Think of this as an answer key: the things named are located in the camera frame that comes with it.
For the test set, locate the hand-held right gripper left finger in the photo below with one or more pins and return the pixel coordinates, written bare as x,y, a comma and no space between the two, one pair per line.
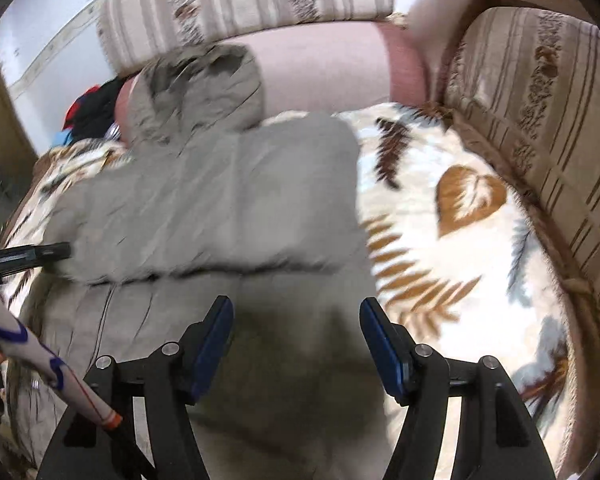
211,345

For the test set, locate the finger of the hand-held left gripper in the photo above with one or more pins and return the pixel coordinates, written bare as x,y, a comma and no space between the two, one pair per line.
25,255

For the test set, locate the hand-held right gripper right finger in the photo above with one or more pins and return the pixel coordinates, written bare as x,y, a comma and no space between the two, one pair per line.
380,347

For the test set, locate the grey quilted blanket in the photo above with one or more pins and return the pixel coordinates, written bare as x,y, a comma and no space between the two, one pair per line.
205,200

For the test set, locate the pile of dark clothes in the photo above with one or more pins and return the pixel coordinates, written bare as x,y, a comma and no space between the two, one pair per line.
92,110

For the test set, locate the white blue patterned sleeve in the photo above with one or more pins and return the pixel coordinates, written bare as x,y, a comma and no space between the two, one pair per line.
20,330

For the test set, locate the leaf print blanket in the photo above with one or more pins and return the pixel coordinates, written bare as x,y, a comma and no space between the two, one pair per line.
455,260

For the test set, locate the pink bolster pillow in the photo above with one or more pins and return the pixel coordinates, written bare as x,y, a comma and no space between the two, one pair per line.
320,70

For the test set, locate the brown striped floral cushion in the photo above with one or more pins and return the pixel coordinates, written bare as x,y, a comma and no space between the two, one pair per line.
555,110

